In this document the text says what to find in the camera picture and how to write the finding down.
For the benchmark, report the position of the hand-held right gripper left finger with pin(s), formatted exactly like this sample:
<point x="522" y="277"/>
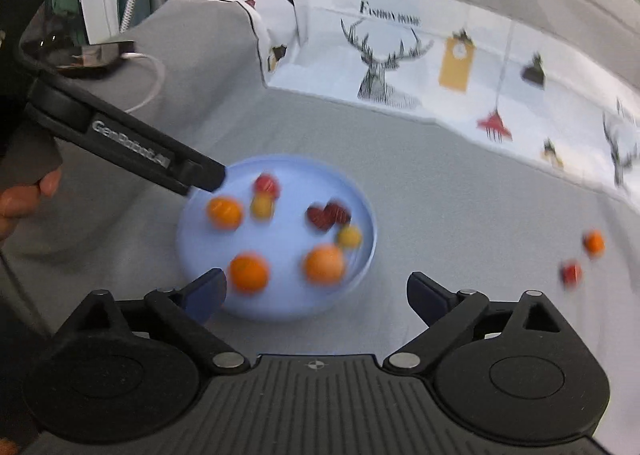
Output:
<point x="207" y="295"/>

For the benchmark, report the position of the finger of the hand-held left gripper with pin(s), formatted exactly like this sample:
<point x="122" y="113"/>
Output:
<point x="202" y="175"/>

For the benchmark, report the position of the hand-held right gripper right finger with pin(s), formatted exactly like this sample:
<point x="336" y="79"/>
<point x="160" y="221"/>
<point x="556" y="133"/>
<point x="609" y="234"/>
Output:
<point x="427" y="297"/>

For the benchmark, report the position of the small orange tangerine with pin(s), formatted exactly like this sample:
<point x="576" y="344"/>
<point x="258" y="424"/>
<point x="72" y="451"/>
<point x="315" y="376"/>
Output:
<point x="594" y="242"/>
<point x="248" y="273"/>
<point x="225" y="213"/>

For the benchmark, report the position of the red cherry tomato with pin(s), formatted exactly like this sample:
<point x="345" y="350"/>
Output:
<point x="571" y="273"/>
<point x="266" y="184"/>

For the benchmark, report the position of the yellow cherry tomato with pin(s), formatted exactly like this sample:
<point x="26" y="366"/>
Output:
<point x="350" y="237"/>
<point x="261" y="207"/>

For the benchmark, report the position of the blue plate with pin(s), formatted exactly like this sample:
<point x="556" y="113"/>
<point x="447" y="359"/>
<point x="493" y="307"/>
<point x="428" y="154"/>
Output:
<point x="290" y="305"/>

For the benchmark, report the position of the large orange tangerine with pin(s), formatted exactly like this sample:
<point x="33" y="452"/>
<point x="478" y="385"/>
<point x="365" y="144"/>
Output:
<point x="325" y="264"/>

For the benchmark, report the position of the dark red date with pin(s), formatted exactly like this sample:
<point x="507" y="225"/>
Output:
<point x="341" y="213"/>
<point x="319" y="218"/>

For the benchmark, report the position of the person's left hand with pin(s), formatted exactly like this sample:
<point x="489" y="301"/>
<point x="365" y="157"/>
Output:
<point x="20" y="205"/>

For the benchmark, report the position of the grey bed sheet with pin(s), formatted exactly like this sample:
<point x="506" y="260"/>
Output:
<point x="450" y="215"/>

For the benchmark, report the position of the white panel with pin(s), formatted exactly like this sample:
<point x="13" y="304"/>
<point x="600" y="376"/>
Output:
<point x="100" y="0"/>

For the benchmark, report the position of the deer print duvet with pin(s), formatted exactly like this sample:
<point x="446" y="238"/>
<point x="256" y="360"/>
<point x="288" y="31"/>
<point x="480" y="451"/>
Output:
<point x="400" y="50"/>

